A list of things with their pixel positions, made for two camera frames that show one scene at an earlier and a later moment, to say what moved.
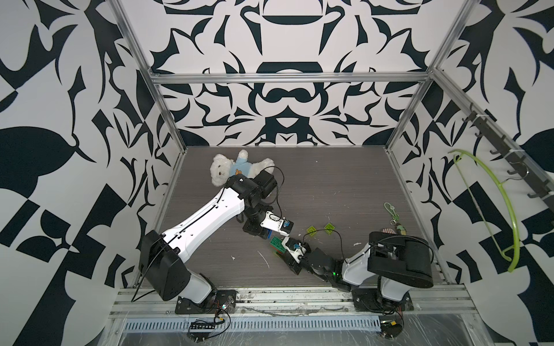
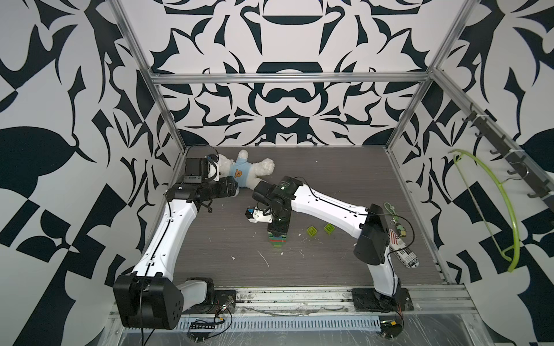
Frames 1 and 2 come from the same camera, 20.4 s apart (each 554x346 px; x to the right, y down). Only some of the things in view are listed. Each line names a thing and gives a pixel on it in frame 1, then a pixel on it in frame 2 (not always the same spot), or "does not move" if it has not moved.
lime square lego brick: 330,227 does not move
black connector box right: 389,329 does not move
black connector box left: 202,326 does not move
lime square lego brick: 311,229 does not move
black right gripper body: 305,265 to 278,220
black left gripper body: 254,223 to 221,189
